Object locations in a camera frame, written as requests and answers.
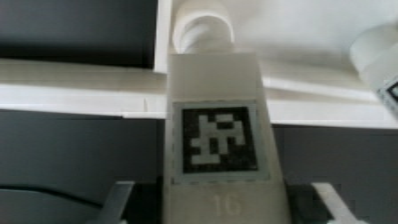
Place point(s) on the white square tabletop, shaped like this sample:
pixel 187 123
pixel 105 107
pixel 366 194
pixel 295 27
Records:
pixel 299 33

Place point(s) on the white table leg with tag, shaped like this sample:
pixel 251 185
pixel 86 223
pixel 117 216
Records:
pixel 373 58

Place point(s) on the white obstacle fence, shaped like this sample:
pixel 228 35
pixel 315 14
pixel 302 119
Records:
pixel 117 91

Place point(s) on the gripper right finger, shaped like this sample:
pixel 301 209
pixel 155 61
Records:
pixel 316 205

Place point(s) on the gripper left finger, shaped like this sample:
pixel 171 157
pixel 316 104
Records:
pixel 132 205

